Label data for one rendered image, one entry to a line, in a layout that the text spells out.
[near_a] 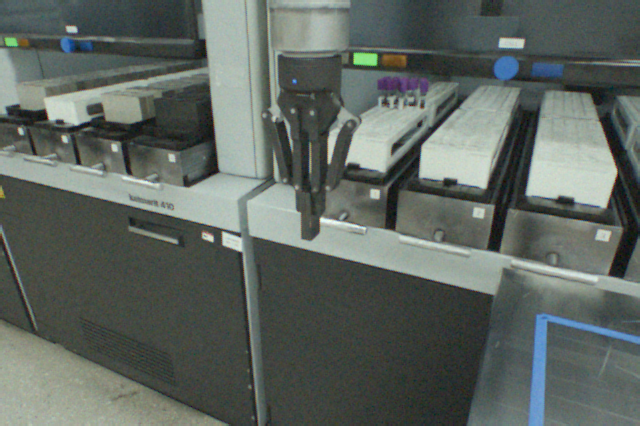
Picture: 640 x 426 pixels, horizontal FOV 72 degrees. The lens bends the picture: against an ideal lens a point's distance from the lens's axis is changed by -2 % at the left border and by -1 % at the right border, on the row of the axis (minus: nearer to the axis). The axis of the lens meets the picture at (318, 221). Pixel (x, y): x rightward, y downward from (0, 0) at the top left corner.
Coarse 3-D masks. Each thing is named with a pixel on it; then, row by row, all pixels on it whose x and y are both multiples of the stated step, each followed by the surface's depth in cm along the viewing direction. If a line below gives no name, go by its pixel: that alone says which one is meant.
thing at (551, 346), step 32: (512, 288) 41; (544, 288) 41; (576, 288) 41; (512, 320) 37; (544, 320) 37; (576, 320) 37; (608, 320) 37; (512, 352) 33; (544, 352) 33; (576, 352) 33; (608, 352) 33; (480, 384) 31; (512, 384) 31; (544, 384) 31; (576, 384) 31; (608, 384) 31; (480, 416) 28; (512, 416) 28; (544, 416) 28; (576, 416) 28; (608, 416) 28
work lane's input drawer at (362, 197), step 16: (448, 112) 107; (432, 128) 94; (416, 144) 83; (400, 160) 75; (416, 160) 81; (352, 176) 69; (368, 176) 68; (384, 176) 68; (400, 176) 72; (336, 192) 71; (352, 192) 70; (368, 192) 68; (384, 192) 67; (336, 208) 72; (352, 208) 71; (368, 208) 69; (384, 208) 68; (320, 224) 69; (336, 224) 68; (352, 224) 67; (368, 224) 71; (384, 224) 69
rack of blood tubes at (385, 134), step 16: (368, 112) 86; (384, 112) 86; (400, 112) 86; (416, 112) 87; (368, 128) 75; (384, 128) 76; (400, 128) 75; (416, 128) 90; (352, 144) 70; (368, 144) 69; (384, 144) 68; (400, 144) 85; (352, 160) 71; (368, 160) 70; (384, 160) 69
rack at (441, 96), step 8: (432, 88) 110; (440, 88) 111; (448, 88) 110; (456, 88) 114; (432, 96) 100; (440, 96) 101; (448, 96) 106; (456, 96) 116; (432, 104) 93; (440, 104) 110; (448, 104) 110; (432, 112) 94; (440, 112) 102; (432, 120) 95
